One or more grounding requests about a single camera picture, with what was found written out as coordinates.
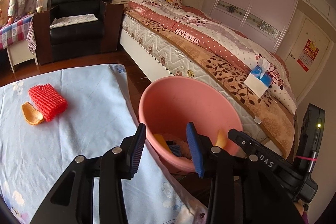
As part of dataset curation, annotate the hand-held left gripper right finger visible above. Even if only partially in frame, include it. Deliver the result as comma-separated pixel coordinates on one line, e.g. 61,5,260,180
186,122,302,224

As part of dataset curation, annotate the red foam fruit net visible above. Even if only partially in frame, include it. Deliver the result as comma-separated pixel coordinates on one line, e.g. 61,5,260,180
28,84,69,122

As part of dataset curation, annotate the white quilted mattress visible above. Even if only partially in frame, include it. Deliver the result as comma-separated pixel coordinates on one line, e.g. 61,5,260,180
122,15,271,140

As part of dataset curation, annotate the pink floral quilt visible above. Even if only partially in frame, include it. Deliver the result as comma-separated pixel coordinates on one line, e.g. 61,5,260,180
129,0,298,114

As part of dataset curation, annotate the blue foam fruit net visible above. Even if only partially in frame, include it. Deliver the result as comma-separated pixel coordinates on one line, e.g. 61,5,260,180
168,145,182,157

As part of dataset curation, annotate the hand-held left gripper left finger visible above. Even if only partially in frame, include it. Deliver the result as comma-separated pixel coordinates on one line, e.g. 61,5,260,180
30,123,147,224

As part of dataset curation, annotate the white side table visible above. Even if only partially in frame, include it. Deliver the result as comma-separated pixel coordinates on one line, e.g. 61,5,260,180
7,40,38,73

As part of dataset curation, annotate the floral seat cushion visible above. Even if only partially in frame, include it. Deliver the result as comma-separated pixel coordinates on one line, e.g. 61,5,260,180
49,13,98,29

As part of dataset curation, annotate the pink plastic basin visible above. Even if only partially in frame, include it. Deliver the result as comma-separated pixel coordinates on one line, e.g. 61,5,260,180
138,76,244,174

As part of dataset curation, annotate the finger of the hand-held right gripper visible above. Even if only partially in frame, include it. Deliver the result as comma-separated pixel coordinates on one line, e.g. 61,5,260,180
228,129,263,159

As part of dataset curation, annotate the wide orange peel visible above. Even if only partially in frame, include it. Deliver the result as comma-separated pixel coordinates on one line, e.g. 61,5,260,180
21,101,45,125

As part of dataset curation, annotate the blue white tissue pack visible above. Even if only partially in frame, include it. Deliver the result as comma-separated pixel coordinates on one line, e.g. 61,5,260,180
244,58,272,98

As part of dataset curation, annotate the light blue floral cloth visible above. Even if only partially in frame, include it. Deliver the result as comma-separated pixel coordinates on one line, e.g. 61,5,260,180
0,63,210,224

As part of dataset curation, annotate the brown leaf print blanket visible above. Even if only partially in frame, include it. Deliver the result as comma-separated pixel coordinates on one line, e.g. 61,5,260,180
123,5,294,157

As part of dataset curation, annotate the red wall calendar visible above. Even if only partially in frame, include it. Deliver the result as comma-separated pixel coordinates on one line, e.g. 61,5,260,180
297,40,319,72

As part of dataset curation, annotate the cream door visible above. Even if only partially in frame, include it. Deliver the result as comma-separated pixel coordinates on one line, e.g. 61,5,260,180
285,17,331,64

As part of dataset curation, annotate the checkered tablecloth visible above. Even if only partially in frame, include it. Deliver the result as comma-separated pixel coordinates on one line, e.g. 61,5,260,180
0,14,37,54

